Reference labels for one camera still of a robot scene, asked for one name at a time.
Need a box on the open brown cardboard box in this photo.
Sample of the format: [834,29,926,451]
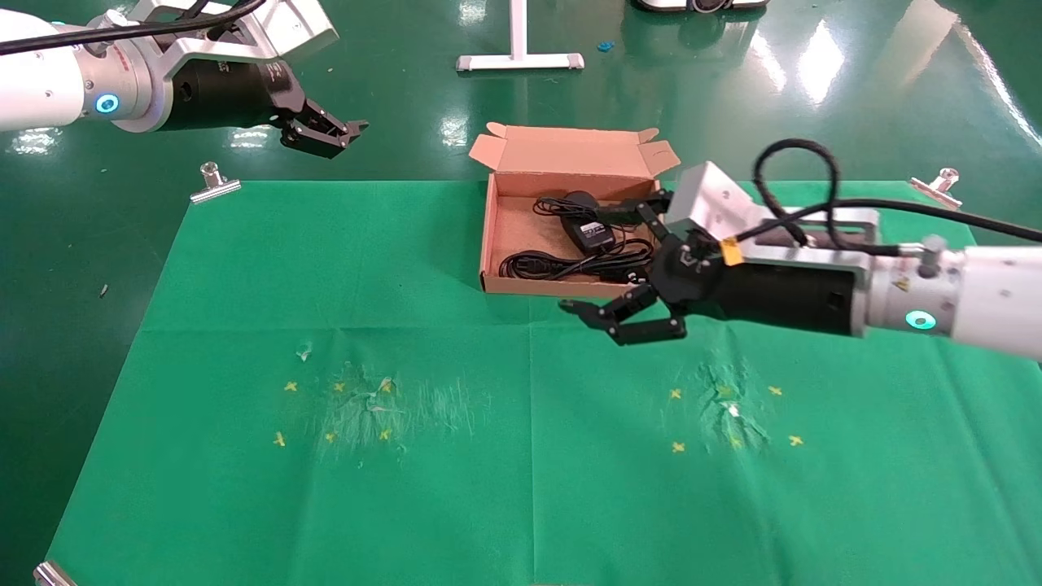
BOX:
[468,122,681,296]

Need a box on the black power adapter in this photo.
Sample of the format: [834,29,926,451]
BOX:
[533,190,652,255]

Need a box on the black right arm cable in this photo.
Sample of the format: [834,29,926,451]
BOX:
[725,138,1042,249]

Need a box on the metal binder clip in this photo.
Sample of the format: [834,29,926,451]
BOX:
[33,560,80,586]
[908,168,964,212]
[190,162,243,204]

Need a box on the black data cable with plug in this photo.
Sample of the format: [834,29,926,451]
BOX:
[498,244,656,284]

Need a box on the white T-shaped table leg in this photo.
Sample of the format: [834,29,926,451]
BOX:
[456,0,585,72]

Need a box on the white robot base with wheel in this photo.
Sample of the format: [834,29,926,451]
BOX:
[631,0,770,15]

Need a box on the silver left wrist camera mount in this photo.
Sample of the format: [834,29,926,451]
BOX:
[81,0,339,74]

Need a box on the green table cloth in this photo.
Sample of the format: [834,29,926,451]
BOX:
[45,179,1042,586]

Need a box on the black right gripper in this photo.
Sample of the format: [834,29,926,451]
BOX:
[560,191,869,347]

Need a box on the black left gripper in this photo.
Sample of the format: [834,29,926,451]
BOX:
[167,59,370,160]

